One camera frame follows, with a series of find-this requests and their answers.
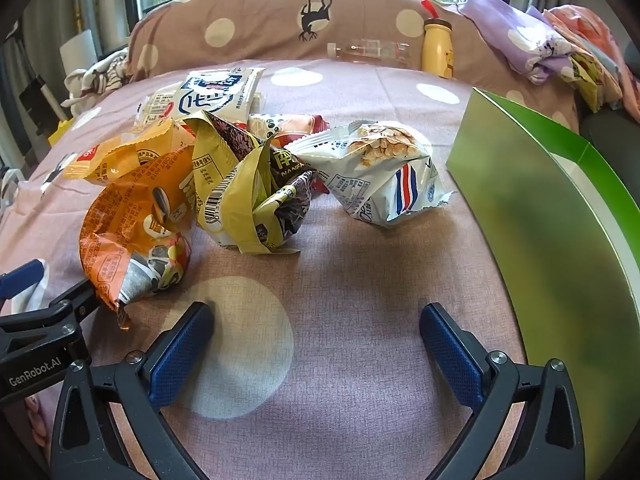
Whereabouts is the pink polka dot bedsheet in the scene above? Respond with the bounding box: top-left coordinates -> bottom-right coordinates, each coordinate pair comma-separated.
0,57 -> 581,480

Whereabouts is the grey cushion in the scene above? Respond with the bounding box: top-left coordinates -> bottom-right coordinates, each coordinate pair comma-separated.
575,107 -> 640,161

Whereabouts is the yellow orange snack packet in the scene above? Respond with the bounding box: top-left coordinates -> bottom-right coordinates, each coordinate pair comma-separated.
62,119 -> 197,186

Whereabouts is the purple floral cloth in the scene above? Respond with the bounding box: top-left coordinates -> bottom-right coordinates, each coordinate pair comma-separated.
457,0 -> 576,86

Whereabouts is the white peanut packet striped label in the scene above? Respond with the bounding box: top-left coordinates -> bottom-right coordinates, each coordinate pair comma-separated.
289,120 -> 457,229

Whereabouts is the green cardboard box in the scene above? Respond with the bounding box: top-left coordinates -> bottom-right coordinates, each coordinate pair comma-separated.
445,86 -> 640,480

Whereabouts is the small beige red snack packet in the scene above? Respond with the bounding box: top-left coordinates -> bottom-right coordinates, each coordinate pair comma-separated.
246,111 -> 329,147

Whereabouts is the pink patterned cloth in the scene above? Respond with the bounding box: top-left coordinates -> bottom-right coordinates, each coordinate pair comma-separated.
542,4 -> 640,123

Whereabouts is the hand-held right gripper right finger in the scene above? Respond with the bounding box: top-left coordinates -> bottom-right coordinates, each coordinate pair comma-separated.
419,302 -> 587,480

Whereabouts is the crumpled white clothing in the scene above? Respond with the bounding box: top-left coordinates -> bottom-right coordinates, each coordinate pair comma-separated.
61,50 -> 132,118

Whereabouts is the white blue-print snack packet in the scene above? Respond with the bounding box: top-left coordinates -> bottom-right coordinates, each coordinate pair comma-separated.
176,66 -> 267,132

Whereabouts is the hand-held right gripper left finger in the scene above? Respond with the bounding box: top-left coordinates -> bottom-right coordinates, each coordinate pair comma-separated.
49,301 -> 216,480

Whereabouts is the yellow bottle with red strap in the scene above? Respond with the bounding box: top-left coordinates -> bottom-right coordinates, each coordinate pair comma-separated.
419,0 -> 456,80

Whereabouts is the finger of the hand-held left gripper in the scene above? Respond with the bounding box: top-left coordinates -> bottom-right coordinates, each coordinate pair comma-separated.
0,280 -> 97,348
0,259 -> 50,302

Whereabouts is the clear plastic bottle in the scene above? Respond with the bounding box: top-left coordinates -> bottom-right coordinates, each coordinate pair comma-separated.
327,39 -> 413,67

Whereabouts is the brown polka dot pillow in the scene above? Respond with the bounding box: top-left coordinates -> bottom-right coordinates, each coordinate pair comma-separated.
125,0 -> 583,128

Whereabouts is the yellow dark snack packet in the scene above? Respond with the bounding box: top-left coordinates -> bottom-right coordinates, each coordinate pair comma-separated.
182,110 -> 318,256

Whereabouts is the orange sunflower seed packet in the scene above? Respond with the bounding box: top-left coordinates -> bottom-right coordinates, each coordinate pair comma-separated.
79,160 -> 195,332

